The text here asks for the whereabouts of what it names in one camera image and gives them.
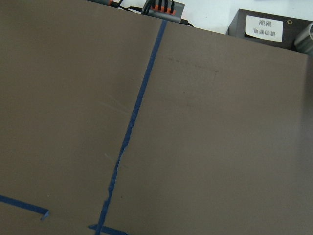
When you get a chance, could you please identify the labelled dark sign plate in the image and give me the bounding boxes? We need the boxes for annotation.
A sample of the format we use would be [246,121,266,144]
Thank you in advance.
[227,9,311,51]

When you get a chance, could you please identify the grey cable hub near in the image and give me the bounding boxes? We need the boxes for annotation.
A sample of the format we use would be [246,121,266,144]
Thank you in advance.
[141,0,185,23]

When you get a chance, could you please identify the grey cable hub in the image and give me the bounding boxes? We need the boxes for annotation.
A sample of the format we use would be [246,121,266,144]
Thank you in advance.
[87,0,123,8]
[141,0,185,23]

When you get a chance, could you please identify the grey cable hub far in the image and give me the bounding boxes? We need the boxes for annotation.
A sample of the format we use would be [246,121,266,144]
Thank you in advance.
[87,0,123,8]

